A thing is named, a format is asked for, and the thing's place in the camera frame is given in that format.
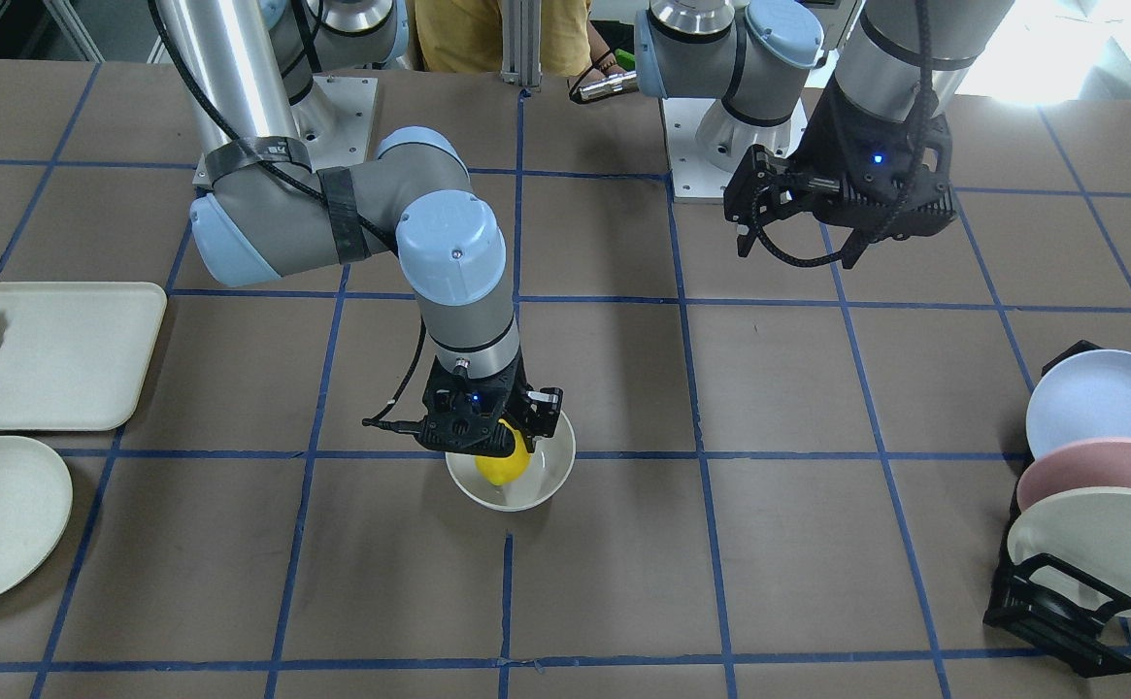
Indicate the aluminium frame post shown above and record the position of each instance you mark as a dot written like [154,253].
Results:
[520,61]

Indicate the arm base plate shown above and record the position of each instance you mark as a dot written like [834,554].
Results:
[332,116]
[705,144]

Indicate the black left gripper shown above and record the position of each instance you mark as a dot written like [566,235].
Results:
[829,138]

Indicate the blue plate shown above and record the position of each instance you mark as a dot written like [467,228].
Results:
[1086,396]

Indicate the white rectangular tray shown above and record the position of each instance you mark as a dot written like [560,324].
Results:
[74,355]

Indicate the white bowl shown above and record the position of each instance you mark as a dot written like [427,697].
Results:
[550,465]

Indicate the yellow lemon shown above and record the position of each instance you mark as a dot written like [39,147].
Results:
[501,470]

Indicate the pink plate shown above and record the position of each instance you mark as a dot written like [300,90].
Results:
[1094,462]

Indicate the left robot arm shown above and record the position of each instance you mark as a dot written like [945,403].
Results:
[903,61]

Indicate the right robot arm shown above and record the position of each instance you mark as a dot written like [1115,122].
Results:
[270,212]

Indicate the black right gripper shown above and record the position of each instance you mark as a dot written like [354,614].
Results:
[544,407]

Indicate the person in yellow shirt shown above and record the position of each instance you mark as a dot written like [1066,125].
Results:
[467,37]

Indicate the black dish rack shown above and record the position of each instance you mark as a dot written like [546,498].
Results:
[1058,608]

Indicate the cream plate in rack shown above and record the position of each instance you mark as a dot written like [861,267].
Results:
[1089,528]

